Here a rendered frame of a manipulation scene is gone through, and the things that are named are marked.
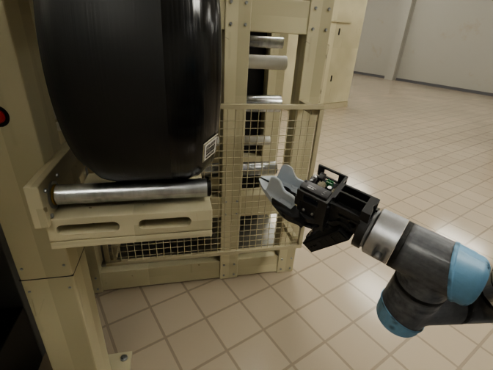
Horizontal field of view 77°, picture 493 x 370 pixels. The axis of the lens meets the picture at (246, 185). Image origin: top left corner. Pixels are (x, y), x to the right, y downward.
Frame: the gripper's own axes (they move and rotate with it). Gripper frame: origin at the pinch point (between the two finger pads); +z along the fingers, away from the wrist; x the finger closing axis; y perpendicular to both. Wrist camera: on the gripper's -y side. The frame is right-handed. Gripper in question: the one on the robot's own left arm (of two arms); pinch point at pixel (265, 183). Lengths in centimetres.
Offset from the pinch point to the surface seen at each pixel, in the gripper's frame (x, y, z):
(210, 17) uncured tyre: -5.7, 25.3, 14.9
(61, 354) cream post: 50, -61, 43
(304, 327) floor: -20, -112, -8
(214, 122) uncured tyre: -0.7, 8.6, 12.3
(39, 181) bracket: 25.9, -0.1, 37.8
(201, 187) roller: 2.2, -9.8, 17.1
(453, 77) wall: -988, -434, 45
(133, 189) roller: 13.2, -7.1, 27.0
